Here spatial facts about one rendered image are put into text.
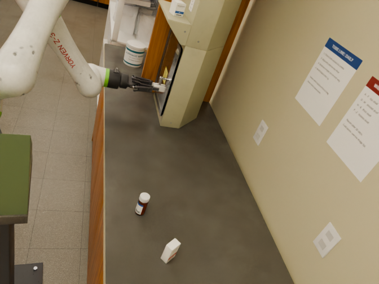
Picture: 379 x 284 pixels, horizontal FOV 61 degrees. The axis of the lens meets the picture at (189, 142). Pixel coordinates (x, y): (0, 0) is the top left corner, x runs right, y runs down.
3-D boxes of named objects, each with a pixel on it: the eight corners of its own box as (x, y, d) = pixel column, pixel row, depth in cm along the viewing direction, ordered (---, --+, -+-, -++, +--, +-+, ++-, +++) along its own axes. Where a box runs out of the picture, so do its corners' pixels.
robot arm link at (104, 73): (80, 57, 156) (77, 78, 162) (79, 67, 146) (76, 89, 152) (109, 63, 161) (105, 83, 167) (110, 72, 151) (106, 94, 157)
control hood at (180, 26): (173, 22, 176) (179, 4, 170) (185, 46, 151) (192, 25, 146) (153, 17, 172) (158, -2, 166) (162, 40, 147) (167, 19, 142)
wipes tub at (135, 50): (140, 61, 238) (145, 41, 229) (141, 69, 228) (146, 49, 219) (122, 57, 233) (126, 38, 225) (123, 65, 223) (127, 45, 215)
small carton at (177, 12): (177, 13, 155) (181, 0, 152) (182, 17, 152) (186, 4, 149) (168, 11, 153) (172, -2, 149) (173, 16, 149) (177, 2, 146)
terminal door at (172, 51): (154, 89, 198) (172, 26, 176) (161, 117, 175) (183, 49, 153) (153, 89, 198) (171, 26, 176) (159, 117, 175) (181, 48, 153)
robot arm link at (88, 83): (62, 12, 132) (38, 23, 133) (59, 19, 123) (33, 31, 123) (106, 85, 154) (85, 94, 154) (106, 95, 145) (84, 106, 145)
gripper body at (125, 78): (121, 78, 156) (140, 81, 159) (120, 69, 162) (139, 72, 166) (118, 91, 161) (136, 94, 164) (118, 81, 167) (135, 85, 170)
